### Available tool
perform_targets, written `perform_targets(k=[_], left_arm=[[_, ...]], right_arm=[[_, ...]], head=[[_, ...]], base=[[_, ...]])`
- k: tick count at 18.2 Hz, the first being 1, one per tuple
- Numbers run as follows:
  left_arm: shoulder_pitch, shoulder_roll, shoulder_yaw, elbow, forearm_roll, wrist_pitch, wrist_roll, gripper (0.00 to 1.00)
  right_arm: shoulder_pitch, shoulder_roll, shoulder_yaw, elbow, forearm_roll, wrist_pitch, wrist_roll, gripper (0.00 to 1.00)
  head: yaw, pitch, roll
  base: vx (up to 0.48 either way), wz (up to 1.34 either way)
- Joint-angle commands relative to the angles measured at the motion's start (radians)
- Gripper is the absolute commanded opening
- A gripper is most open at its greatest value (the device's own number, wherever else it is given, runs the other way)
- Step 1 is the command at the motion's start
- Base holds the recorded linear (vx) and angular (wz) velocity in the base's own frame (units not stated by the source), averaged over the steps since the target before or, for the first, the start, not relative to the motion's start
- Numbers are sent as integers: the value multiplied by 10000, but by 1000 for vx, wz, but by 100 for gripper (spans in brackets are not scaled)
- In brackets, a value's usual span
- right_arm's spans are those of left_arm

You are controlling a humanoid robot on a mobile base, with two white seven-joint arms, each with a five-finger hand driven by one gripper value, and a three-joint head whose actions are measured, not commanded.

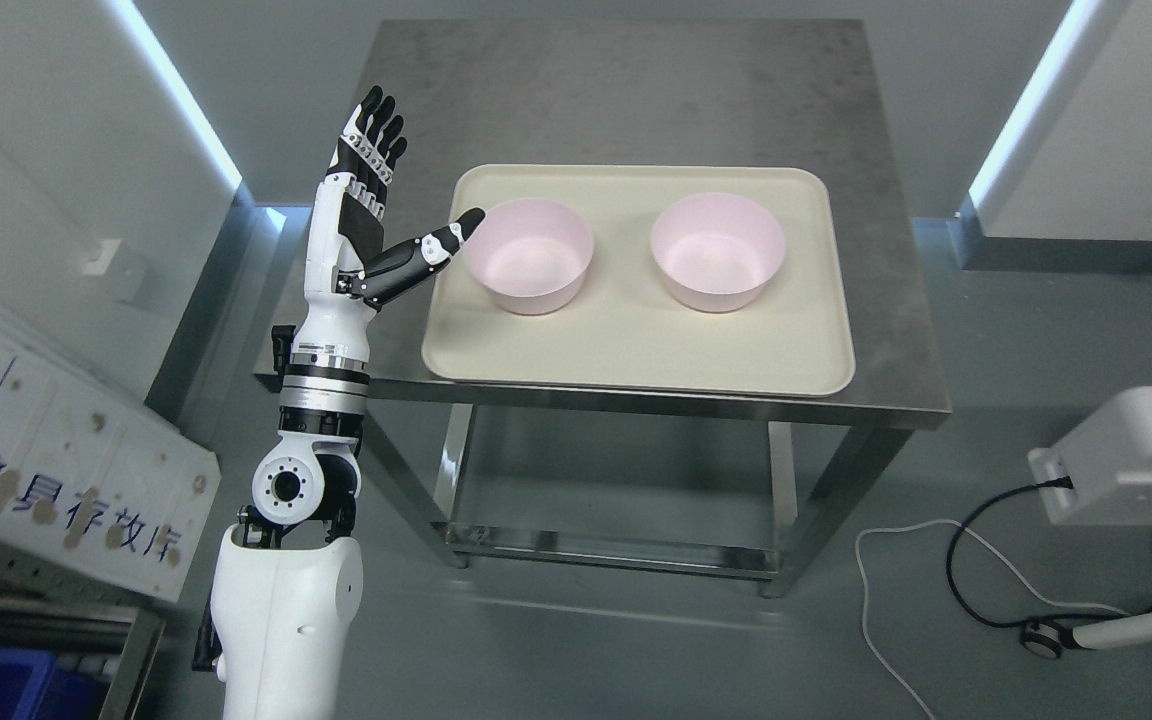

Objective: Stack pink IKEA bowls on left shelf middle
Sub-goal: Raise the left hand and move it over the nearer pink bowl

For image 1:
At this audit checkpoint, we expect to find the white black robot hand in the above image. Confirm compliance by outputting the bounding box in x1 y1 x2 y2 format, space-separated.
291 86 486 363

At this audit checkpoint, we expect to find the pink bowl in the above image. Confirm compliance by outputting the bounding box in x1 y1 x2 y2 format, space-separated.
647 192 788 314
461 199 596 316

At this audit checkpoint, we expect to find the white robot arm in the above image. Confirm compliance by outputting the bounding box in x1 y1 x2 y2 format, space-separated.
195 319 370 719

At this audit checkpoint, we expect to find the metal shelf rack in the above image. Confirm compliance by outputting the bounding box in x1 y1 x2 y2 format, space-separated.
0 541 166 719

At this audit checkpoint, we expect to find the white sign board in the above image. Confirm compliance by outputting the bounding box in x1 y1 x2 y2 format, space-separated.
0 313 221 602

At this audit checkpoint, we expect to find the blue plastic bin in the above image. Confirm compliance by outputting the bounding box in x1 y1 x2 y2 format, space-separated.
0 647 103 719

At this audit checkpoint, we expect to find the white device box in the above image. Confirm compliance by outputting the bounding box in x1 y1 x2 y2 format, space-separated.
1026 386 1152 526

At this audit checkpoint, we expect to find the wall socket box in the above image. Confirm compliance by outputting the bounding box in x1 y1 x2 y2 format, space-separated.
79 238 147 286

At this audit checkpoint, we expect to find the white cable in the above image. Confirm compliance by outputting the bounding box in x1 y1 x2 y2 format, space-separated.
855 518 1131 720

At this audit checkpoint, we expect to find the black power cable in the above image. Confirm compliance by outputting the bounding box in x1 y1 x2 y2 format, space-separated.
946 478 1152 631

